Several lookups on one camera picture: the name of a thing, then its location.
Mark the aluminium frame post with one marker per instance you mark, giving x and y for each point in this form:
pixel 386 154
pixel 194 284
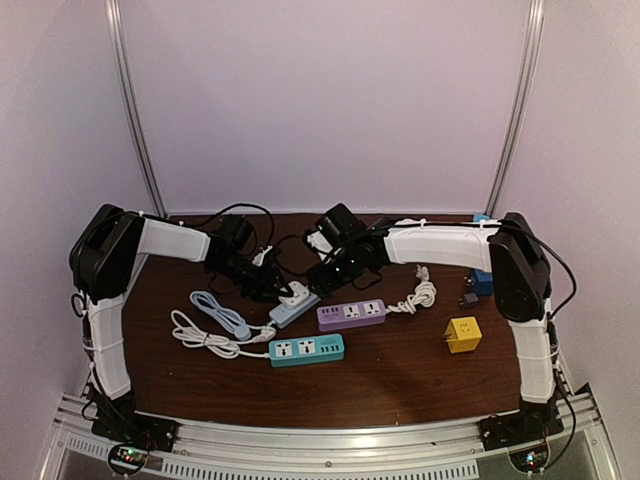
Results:
pixel 131 109
pixel 529 61

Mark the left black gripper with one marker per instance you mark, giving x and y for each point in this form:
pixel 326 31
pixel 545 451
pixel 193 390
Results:
pixel 265 284

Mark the right aluminium frame post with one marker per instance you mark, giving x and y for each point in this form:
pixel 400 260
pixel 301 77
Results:
pixel 529 61

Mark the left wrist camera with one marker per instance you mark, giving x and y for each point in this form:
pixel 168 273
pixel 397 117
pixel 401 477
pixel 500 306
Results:
pixel 266 256

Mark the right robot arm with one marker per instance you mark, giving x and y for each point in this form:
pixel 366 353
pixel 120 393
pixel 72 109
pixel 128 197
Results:
pixel 504 248

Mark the teal power strip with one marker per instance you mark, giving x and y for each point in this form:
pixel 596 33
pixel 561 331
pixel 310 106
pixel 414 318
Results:
pixel 306 350

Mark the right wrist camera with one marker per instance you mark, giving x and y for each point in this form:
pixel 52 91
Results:
pixel 318 242

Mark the yellow cube socket adapter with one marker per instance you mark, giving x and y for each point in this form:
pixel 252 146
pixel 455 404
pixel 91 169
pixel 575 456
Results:
pixel 462 334

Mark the white round travel adapter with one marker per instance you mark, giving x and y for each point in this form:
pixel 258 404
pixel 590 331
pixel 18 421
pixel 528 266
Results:
pixel 294 294

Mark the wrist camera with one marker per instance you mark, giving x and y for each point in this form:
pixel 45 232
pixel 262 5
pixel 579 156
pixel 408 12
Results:
pixel 318 242
pixel 266 256

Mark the left aluminium frame post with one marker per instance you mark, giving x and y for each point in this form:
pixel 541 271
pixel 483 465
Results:
pixel 131 109

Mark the purple power strip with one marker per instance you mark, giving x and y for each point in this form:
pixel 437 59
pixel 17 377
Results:
pixel 339 317

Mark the dark grey small adapter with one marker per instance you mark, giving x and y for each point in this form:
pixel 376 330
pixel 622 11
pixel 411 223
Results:
pixel 468 300

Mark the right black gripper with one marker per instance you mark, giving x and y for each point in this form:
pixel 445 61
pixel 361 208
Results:
pixel 323 283

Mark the front aluminium rail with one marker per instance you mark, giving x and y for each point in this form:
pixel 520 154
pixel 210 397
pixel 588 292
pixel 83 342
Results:
pixel 439 450

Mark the light blue power strip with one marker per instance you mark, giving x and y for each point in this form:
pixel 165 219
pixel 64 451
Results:
pixel 282 315

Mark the blue cube socket adapter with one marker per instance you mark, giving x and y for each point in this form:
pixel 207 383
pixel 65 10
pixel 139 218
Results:
pixel 480 282

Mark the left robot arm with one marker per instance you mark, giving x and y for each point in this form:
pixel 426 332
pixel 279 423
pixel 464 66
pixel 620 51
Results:
pixel 102 263

